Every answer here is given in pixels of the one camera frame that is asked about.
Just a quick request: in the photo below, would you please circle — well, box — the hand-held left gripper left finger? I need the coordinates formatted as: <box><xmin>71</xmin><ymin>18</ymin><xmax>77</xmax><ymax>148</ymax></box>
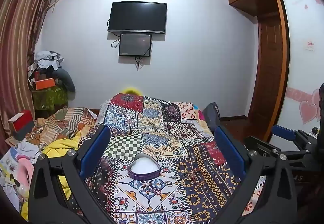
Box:
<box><xmin>27</xmin><ymin>125</ymin><xmax>119</xmax><ymax>224</ymax></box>

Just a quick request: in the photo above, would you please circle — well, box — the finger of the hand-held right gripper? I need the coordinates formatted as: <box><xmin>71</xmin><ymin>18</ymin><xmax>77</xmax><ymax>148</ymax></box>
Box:
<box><xmin>271</xmin><ymin>125</ymin><xmax>298</xmax><ymax>143</ymax></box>
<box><xmin>244</xmin><ymin>136</ymin><xmax>282</xmax><ymax>155</ymax></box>

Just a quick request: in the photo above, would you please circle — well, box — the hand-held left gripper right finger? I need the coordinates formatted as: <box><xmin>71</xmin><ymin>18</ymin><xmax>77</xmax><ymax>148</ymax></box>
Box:
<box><xmin>213</xmin><ymin>126</ymin><xmax>298</xmax><ymax>224</ymax></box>

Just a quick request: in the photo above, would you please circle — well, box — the red string bracelet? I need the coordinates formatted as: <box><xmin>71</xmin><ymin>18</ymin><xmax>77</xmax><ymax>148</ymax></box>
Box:
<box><xmin>186</xmin><ymin>167</ymin><xmax>206</xmax><ymax>184</ymax></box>

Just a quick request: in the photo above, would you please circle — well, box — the purple heart-shaped jewelry box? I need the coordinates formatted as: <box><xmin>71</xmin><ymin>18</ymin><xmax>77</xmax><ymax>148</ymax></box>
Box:
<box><xmin>128</xmin><ymin>153</ymin><xmax>160</xmax><ymax>181</ymax></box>

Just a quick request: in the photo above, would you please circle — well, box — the dark backpack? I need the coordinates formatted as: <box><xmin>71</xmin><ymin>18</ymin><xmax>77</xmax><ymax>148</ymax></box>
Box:
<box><xmin>202</xmin><ymin>102</ymin><xmax>221</xmax><ymax>129</ymax></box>

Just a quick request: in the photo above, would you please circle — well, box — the yellow cloth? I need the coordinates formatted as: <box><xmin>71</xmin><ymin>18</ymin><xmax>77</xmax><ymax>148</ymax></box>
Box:
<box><xmin>42</xmin><ymin>135</ymin><xmax>83</xmax><ymax>200</ymax></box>

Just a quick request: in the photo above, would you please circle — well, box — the striped brown quilt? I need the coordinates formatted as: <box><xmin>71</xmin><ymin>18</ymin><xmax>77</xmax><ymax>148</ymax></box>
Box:
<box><xmin>30</xmin><ymin>106</ymin><xmax>97</xmax><ymax>149</ymax></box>

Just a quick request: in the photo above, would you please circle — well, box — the floral bedsheet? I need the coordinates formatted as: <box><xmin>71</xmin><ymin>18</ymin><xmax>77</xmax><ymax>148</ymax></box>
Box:
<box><xmin>242</xmin><ymin>176</ymin><xmax>268</xmax><ymax>217</ymax></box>

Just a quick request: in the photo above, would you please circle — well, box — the white sliding door with hearts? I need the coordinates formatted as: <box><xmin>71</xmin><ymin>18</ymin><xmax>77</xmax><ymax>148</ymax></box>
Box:
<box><xmin>269</xmin><ymin>0</ymin><xmax>324</xmax><ymax>144</ymax></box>

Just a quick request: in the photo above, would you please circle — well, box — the yellow plush toy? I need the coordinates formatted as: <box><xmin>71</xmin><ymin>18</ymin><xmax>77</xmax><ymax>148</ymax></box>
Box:
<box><xmin>121</xmin><ymin>85</ymin><xmax>143</xmax><ymax>95</ymax></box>

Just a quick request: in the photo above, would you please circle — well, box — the green patterned cloth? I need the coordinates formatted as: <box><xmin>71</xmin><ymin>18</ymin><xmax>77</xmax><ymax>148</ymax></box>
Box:
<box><xmin>31</xmin><ymin>86</ymin><xmax>69</xmax><ymax>112</ymax></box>

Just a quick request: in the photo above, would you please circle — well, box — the patchwork patterned blanket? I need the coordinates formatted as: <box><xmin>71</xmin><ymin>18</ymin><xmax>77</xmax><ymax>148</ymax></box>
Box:
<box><xmin>83</xmin><ymin>93</ymin><xmax>269</xmax><ymax>224</ymax></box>

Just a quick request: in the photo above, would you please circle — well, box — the brown wooden door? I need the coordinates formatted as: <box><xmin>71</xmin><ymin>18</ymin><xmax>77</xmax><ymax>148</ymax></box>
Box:
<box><xmin>246</xmin><ymin>0</ymin><xmax>290</xmax><ymax>142</ymax></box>

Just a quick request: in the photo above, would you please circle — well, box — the grey garment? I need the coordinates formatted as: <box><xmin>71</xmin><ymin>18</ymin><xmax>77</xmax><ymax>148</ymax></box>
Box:
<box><xmin>54</xmin><ymin>65</ymin><xmax>76</xmax><ymax>94</ymax></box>

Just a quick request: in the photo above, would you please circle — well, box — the pink cloth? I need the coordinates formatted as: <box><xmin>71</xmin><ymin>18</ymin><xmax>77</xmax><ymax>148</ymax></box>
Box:
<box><xmin>16</xmin><ymin>160</ymin><xmax>35</xmax><ymax>190</ymax></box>

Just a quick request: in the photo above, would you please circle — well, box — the red and white box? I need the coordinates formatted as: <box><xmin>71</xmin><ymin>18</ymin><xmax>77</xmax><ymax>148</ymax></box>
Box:
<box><xmin>8</xmin><ymin>110</ymin><xmax>35</xmax><ymax>136</ymax></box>

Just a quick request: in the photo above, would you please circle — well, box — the orange box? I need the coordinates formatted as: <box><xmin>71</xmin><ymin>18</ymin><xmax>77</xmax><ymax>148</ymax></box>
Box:
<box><xmin>35</xmin><ymin>77</ymin><xmax>56</xmax><ymax>90</ymax></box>

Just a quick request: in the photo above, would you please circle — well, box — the white cartoon printed cloth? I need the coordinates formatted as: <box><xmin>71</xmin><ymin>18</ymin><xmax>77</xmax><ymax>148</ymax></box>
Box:
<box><xmin>0</xmin><ymin>147</ymin><xmax>29</xmax><ymax>213</ymax></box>

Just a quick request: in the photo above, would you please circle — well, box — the pile of white clothes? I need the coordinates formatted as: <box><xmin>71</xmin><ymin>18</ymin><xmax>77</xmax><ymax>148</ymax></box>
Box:
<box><xmin>27</xmin><ymin>50</ymin><xmax>64</xmax><ymax>73</ymax></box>

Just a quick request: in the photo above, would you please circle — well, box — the striped brown curtain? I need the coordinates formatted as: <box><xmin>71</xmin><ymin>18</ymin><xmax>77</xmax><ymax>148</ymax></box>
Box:
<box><xmin>0</xmin><ymin>0</ymin><xmax>60</xmax><ymax>159</ymax></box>

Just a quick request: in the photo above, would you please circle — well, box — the small black wall monitor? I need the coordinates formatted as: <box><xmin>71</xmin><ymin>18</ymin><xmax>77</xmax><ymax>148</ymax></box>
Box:
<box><xmin>118</xmin><ymin>33</ymin><xmax>153</xmax><ymax>57</ymax></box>

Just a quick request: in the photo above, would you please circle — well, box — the black wall television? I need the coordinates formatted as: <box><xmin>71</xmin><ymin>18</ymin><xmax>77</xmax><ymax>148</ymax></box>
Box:
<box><xmin>107</xmin><ymin>1</ymin><xmax>167</xmax><ymax>34</ymax></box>

